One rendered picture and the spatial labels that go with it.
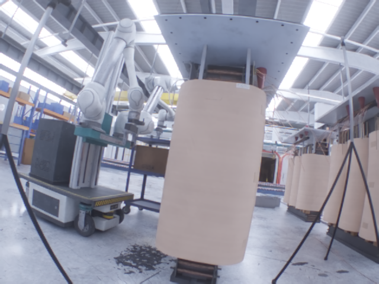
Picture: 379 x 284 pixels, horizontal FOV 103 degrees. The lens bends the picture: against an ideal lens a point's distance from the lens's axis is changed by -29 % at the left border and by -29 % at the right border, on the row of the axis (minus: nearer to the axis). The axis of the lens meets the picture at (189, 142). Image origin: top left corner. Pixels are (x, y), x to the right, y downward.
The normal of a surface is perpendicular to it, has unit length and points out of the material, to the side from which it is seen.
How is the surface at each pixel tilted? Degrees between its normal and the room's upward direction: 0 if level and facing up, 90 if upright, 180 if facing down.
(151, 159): 90
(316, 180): 90
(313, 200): 90
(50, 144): 90
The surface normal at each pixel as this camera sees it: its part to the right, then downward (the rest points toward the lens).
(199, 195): -0.17, -0.15
